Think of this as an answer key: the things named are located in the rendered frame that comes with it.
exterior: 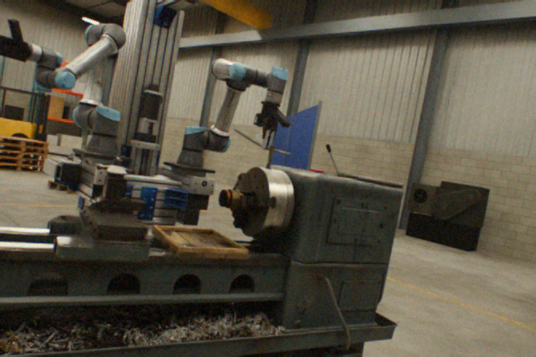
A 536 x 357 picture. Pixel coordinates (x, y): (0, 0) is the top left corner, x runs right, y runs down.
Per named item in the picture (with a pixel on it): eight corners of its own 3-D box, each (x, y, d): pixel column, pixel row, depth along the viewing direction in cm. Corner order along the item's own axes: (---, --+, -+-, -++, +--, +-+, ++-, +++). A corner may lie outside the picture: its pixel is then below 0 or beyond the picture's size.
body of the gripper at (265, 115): (262, 127, 191) (268, 102, 190) (277, 131, 187) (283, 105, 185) (252, 126, 185) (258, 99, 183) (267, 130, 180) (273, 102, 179)
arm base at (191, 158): (171, 162, 239) (174, 145, 238) (195, 165, 249) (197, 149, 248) (183, 165, 227) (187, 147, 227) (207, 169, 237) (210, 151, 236)
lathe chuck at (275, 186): (246, 224, 205) (260, 162, 201) (277, 248, 178) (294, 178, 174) (230, 223, 200) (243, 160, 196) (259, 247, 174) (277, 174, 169)
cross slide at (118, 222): (121, 215, 180) (123, 205, 180) (145, 241, 143) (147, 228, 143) (80, 212, 171) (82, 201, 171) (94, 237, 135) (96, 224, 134)
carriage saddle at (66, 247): (124, 229, 182) (126, 215, 181) (151, 260, 142) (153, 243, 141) (48, 224, 166) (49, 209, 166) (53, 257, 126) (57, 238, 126)
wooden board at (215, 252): (213, 237, 198) (214, 229, 198) (247, 259, 167) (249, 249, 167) (151, 233, 182) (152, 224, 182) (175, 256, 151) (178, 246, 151)
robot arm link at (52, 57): (62, 71, 191) (65, 52, 190) (40, 64, 181) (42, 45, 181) (53, 70, 195) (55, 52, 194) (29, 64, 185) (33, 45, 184)
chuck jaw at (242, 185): (253, 198, 190) (249, 176, 196) (258, 193, 186) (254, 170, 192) (231, 196, 184) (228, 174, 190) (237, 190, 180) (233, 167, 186)
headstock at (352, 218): (334, 241, 247) (346, 177, 245) (395, 265, 206) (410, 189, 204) (247, 235, 216) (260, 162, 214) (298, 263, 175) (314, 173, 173)
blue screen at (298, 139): (246, 205, 1076) (262, 115, 1063) (276, 209, 1089) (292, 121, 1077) (271, 239, 670) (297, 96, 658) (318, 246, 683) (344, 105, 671)
